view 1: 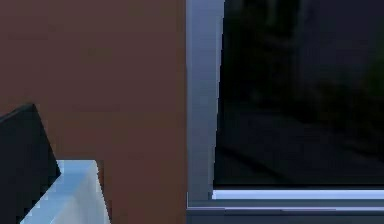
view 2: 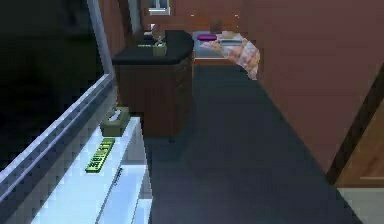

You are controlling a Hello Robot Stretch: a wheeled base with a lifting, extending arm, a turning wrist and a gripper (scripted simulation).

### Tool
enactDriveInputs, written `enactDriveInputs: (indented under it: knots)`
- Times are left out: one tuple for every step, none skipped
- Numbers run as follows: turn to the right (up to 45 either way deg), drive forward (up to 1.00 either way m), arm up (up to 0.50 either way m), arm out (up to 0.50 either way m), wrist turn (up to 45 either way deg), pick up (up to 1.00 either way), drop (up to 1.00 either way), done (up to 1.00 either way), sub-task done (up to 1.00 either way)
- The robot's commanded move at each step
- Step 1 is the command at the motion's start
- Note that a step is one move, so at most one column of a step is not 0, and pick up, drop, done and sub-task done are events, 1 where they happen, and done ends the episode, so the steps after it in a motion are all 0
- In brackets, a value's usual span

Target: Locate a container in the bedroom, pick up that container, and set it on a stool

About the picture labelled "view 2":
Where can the olive green container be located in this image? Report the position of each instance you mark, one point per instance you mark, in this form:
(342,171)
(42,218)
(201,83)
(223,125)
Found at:
(159,50)

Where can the brown cabinet with black top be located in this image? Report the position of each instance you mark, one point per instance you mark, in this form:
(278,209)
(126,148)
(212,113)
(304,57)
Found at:
(155,93)

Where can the bed with patterned blanket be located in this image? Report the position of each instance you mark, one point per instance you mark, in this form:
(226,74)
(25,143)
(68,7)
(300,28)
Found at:
(230,50)

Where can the olive green tissue box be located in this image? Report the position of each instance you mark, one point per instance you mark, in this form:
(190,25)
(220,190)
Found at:
(115,122)

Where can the grey pillow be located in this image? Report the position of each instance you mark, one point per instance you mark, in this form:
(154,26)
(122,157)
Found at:
(230,42)

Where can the green remote control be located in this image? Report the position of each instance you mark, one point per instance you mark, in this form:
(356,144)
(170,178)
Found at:
(100,155)

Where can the small white window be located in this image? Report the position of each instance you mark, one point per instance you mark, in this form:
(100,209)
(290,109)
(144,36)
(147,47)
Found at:
(158,6)

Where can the white desk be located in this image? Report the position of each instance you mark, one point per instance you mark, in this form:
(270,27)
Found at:
(100,180)

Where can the large dark window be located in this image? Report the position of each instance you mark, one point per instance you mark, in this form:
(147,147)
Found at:
(40,83)

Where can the brown room door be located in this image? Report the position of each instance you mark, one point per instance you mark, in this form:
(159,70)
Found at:
(361,140)

